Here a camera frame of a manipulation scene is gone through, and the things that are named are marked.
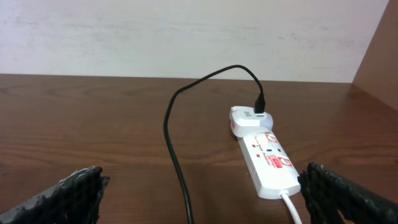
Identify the white power strip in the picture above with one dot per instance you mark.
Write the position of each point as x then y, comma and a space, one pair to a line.
271, 170

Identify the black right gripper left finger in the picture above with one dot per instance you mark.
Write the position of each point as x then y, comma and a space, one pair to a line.
74, 199

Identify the white USB charger adapter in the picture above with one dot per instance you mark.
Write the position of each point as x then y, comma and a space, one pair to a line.
244, 121

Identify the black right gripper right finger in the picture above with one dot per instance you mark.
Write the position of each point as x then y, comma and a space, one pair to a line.
331, 198

